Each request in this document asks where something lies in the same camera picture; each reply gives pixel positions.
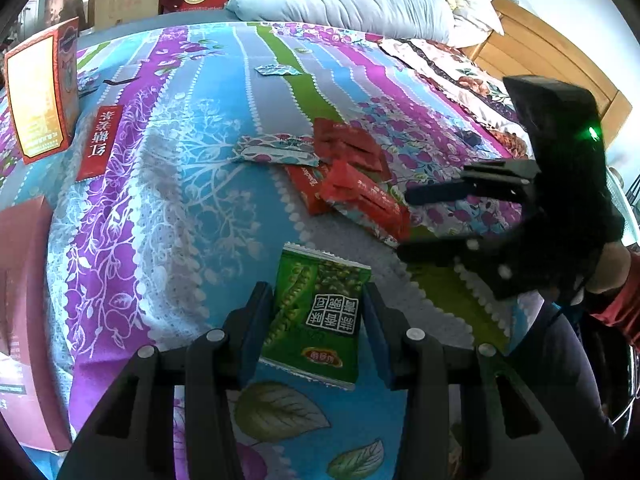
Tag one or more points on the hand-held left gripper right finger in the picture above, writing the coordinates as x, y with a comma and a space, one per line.
377, 335

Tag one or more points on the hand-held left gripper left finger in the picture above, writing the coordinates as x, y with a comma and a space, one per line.
255, 330

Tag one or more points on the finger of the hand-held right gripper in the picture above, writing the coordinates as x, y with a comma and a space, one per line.
435, 251
440, 192

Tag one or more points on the green pea snack packet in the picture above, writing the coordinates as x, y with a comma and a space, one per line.
320, 310

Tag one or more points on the person's right forearm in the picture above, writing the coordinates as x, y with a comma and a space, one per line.
617, 290

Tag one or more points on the floral patchwork quilt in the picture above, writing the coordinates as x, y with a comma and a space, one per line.
460, 75

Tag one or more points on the orange red snack packet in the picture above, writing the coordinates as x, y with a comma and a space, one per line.
307, 187

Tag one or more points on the wooden headboard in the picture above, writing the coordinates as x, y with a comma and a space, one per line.
550, 50

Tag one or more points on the pale patterned sachet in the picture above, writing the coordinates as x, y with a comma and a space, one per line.
275, 149

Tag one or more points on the person's leg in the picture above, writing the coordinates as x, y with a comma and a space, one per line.
565, 385

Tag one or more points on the small teal sachet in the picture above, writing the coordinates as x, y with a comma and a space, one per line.
277, 69

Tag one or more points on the pink cardboard box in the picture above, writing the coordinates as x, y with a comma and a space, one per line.
27, 335

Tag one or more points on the flat red sugar packet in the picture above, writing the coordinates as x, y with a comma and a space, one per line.
100, 142

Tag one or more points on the small dark strip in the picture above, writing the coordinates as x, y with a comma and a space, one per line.
120, 81

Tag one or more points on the yellow box with red border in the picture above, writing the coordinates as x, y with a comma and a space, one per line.
37, 95

